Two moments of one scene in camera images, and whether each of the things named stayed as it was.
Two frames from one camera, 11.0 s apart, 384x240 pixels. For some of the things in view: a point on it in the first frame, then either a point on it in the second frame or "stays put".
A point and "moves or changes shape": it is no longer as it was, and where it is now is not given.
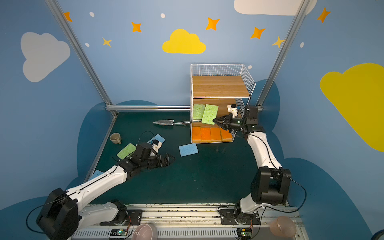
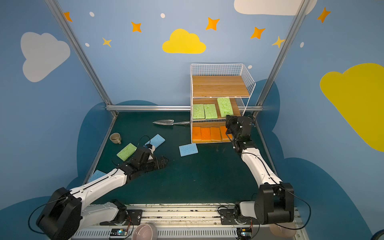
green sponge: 210,113 moves or changes shape
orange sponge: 225,135 stays put
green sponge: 198,111 stays put
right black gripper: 230,122 → 231,125
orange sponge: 196,136 stays put
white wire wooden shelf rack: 214,86 stays put
